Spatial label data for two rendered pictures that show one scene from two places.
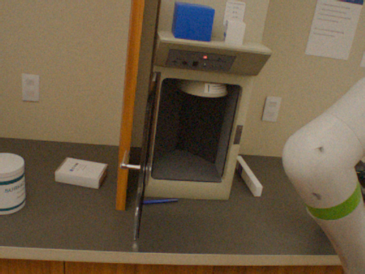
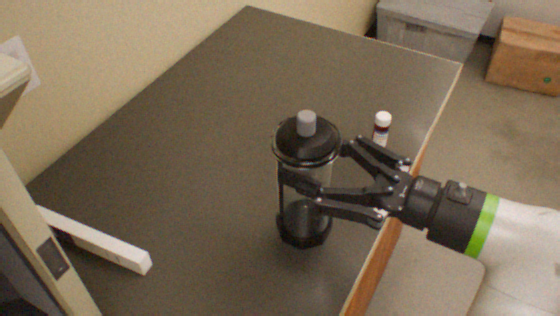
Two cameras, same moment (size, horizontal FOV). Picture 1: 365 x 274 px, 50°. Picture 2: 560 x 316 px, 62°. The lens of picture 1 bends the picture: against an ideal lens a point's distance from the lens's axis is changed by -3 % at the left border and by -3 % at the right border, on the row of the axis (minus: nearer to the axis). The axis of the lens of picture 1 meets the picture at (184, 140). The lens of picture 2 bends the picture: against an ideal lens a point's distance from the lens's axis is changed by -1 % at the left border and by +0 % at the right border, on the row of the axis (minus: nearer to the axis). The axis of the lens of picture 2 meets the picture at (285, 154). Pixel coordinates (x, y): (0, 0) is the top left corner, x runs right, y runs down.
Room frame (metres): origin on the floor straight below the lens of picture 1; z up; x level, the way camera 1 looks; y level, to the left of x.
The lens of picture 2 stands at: (0.83, -0.11, 1.69)
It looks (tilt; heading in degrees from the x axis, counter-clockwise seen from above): 45 degrees down; 309
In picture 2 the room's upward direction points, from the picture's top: straight up
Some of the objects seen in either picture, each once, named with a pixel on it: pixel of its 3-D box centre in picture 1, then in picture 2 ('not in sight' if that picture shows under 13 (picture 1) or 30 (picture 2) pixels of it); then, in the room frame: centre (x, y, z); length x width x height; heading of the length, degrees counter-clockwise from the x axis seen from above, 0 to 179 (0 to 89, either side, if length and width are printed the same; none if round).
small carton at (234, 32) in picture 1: (234, 32); not in sight; (1.17, -0.09, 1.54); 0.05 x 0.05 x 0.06; 5
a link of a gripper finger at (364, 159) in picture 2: not in sight; (371, 166); (1.05, -0.59, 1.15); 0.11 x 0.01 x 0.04; 163
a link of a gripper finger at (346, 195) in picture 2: not in sight; (354, 196); (1.04, -0.52, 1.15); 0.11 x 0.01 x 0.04; 38
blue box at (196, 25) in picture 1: (191, 21); not in sight; (1.15, 0.03, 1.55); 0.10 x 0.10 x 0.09; 11
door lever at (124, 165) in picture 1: (131, 160); not in sight; (0.95, 0.13, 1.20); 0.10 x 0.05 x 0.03; 4
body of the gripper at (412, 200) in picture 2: not in sight; (403, 195); (0.98, -0.56, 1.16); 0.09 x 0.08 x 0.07; 10
